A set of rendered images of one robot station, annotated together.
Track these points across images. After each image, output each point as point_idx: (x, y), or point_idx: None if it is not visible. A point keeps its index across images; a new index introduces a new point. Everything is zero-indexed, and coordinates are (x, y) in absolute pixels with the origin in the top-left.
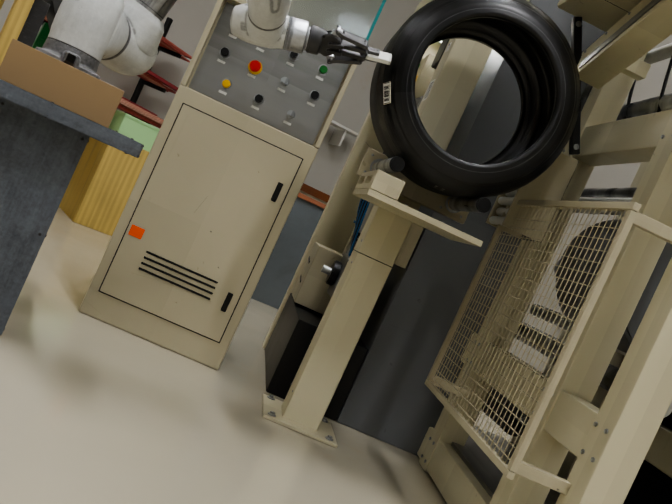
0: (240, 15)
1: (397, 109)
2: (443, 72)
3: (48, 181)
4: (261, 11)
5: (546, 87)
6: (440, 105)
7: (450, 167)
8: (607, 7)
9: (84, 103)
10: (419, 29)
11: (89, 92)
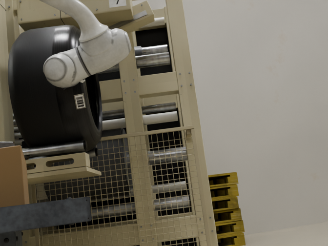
0: (72, 66)
1: (86, 110)
2: (1, 75)
3: None
4: (114, 64)
5: None
6: (6, 98)
7: (97, 136)
8: None
9: (27, 192)
10: None
11: (26, 178)
